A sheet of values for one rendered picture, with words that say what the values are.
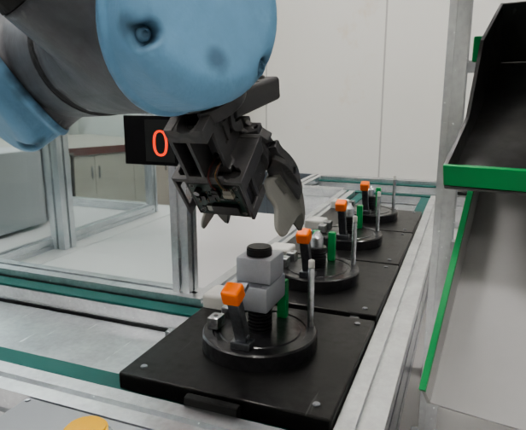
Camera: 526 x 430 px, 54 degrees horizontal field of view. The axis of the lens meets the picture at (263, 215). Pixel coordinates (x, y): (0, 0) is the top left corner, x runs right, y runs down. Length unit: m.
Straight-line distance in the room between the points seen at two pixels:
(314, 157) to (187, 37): 4.25
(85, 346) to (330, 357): 0.36
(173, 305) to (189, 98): 0.65
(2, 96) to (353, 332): 0.51
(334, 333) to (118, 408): 0.28
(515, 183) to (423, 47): 3.47
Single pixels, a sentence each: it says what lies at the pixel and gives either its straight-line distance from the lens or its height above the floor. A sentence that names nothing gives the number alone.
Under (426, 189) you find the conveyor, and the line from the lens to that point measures 2.00.
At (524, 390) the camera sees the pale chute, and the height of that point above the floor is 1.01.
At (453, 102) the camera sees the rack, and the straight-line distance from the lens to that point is 0.58.
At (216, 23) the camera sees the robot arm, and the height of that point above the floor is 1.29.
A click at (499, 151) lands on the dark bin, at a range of 0.53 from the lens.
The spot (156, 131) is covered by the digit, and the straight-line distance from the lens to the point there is 0.76.
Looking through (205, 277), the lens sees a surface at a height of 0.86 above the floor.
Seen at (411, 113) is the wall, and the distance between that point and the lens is 3.93.
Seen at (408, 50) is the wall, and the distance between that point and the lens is 3.97.
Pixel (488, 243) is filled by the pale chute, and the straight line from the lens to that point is 0.59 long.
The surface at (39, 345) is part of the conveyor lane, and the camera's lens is 0.83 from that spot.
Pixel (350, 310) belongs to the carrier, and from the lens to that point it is 0.76.
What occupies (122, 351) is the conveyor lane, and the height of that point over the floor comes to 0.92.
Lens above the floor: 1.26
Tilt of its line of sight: 13 degrees down
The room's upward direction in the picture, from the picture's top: straight up
